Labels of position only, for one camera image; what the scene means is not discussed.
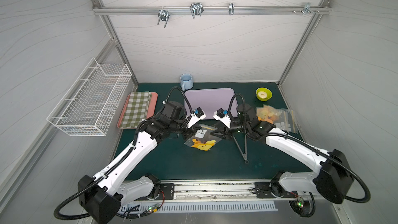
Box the clear zip bag with duck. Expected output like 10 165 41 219
184 124 222 151

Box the lavender plastic tray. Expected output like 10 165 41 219
185 88 235 120

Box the clear zip bag underneath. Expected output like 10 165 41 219
256 105 281 124

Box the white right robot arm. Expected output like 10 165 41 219
212 102 371 204

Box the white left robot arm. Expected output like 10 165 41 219
53 99 206 224

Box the pink tray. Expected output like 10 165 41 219
116 92 159 130

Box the green plastic bowl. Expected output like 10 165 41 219
256 88 273 102

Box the light blue ceramic mug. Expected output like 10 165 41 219
180 74 193 91

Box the white vent strip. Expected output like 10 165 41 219
119 201 278 214

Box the metal hook clamp left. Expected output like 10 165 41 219
157 9 171 28

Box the metal hook clamp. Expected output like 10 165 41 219
189 2 204 19
292 3 320 16
157 9 171 28

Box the metal hook small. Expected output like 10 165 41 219
229 3 235 16

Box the metal hook clamp middle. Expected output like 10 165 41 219
189 2 204 19

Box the metal hook clamp right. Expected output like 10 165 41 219
292 3 320 16

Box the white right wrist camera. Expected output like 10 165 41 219
214 108 232 129

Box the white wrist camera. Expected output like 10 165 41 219
214 108 232 129
186 107 206 128

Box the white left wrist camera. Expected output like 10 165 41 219
186 107 206 128

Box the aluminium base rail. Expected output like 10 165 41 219
109 176 309 204

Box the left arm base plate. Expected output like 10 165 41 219
136 183 175 201

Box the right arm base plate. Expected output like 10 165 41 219
251 181 296 199

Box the white wire basket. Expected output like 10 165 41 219
47 58 132 136

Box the aluminium top rail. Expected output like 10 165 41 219
93 5 332 16

